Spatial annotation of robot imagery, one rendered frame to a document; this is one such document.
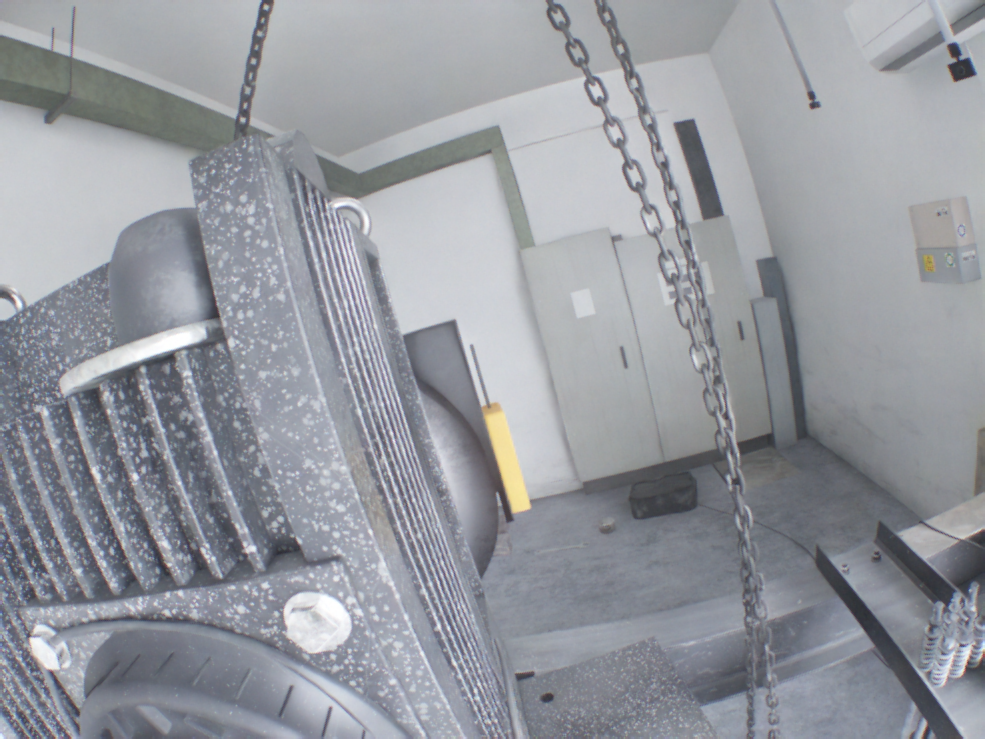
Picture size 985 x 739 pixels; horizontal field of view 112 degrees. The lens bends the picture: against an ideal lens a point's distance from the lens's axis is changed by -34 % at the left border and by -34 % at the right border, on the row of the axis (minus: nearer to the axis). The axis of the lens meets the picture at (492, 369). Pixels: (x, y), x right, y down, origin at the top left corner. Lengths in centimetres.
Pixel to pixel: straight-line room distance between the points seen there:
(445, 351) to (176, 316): 57
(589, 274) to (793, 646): 250
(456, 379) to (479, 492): 18
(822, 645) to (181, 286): 150
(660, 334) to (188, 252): 316
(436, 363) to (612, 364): 257
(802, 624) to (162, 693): 134
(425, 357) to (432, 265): 283
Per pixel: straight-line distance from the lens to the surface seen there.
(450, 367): 79
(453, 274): 356
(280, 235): 24
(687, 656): 136
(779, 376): 361
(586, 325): 325
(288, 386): 24
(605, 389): 332
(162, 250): 28
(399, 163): 366
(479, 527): 74
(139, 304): 28
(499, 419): 72
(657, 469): 363
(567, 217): 349
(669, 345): 333
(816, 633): 146
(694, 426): 349
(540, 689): 86
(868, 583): 134
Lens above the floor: 150
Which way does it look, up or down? 8 degrees down
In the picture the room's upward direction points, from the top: 16 degrees counter-clockwise
